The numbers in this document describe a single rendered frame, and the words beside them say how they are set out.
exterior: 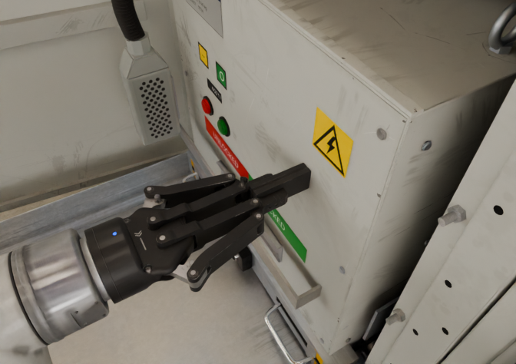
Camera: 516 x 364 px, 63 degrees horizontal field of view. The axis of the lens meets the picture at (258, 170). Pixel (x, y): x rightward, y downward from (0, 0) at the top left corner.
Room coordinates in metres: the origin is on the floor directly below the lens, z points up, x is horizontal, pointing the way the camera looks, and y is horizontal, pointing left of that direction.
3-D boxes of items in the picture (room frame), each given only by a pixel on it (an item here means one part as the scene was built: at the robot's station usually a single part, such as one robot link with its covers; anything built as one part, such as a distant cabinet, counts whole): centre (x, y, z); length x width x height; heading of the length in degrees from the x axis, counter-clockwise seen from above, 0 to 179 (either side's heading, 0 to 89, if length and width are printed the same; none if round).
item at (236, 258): (0.43, 0.04, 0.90); 0.06 x 0.03 x 0.05; 30
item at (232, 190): (0.27, 0.06, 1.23); 0.11 x 0.01 x 0.04; 121
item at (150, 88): (0.59, 0.18, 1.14); 0.08 x 0.05 x 0.17; 120
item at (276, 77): (0.44, 0.02, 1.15); 0.48 x 0.01 x 0.48; 30
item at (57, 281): (0.19, 0.18, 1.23); 0.09 x 0.06 x 0.09; 30
